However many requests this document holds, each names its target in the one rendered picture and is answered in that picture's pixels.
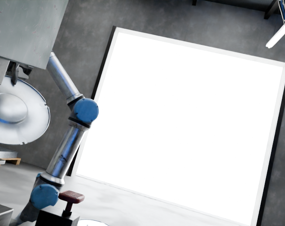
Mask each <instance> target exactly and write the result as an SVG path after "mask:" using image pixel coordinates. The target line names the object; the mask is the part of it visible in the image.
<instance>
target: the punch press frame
mask: <svg viewBox="0 0 285 226"><path fill-rule="evenodd" d="M68 1H69V0H0V58H2V59H6V60H9V61H13V62H17V63H21V64H25V65H29V66H33V67H37V68H41V69H46V66H47V63H48V60H49V57H50V54H51V51H52V48H53V45H54V42H55V39H56V36H57V33H58V31H59V28H60V25H61V22H62V19H63V16H64V13H65V10H66V7H67V4H68ZM16 223H17V220H15V219H12V218H11V219H10V222H9V226H16Z"/></svg>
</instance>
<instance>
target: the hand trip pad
mask: <svg viewBox="0 0 285 226"><path fill-rule="evenodd" d="M58 198H59V199H60V200H63V201H66V202H67V204H66V208H65V210H66V211H71V209H72V205H73V204H79V203H80V202H82V201H84V199H85V195H83V194H80V193H77V192H74V191H70V190H66V191H63V192H60V193H59V195H58Z"/></svg>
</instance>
